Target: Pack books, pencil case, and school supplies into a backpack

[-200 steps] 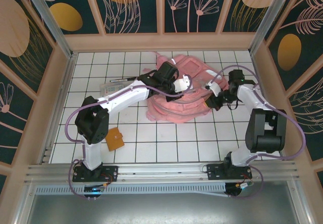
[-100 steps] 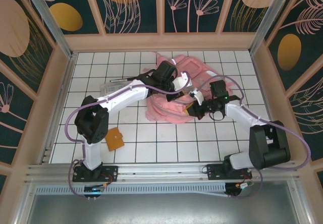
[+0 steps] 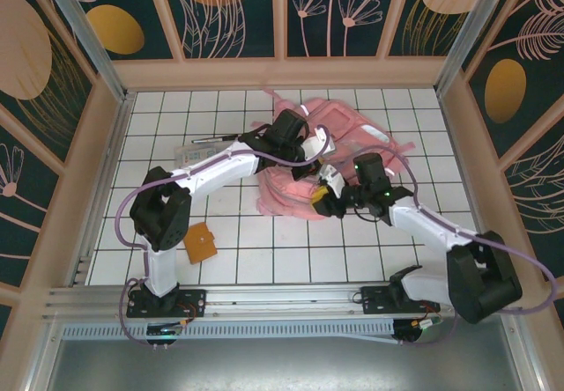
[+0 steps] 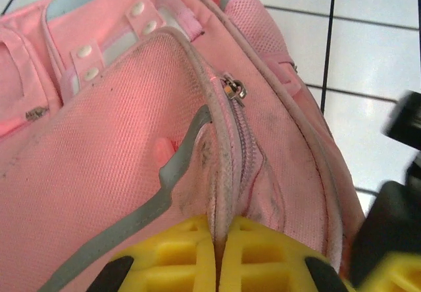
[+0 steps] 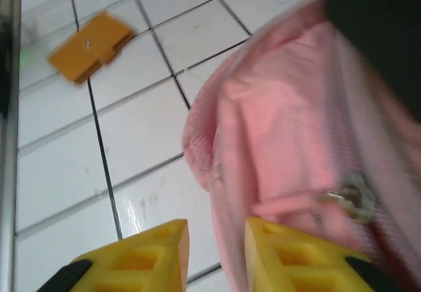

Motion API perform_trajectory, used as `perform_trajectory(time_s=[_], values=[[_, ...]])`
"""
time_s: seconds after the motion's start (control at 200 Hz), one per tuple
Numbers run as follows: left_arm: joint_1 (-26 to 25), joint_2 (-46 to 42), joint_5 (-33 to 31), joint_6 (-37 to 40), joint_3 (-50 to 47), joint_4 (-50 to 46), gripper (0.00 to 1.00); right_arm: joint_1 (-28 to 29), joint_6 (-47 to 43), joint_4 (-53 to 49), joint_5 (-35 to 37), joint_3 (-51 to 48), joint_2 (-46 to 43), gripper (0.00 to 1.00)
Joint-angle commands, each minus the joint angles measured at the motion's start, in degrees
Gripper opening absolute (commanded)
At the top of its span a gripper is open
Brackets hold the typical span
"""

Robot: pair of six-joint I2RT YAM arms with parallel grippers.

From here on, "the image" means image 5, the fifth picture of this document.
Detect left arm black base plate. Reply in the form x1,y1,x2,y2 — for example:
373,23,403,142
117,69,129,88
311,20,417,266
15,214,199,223
0,18,14,117

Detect orange snap wallet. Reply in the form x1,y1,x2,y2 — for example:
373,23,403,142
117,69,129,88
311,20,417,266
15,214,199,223
47,11,136,85

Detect pink school backpack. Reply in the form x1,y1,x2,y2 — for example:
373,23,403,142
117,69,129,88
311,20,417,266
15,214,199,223
182,0,421,292

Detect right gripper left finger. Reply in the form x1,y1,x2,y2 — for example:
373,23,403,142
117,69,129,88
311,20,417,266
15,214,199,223
36,218,191,292

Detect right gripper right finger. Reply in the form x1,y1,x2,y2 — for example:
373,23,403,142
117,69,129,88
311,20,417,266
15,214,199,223
243,216,405,292

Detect aluminium mounting rail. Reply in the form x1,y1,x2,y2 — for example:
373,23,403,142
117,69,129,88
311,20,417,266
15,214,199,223
0,0,20,292

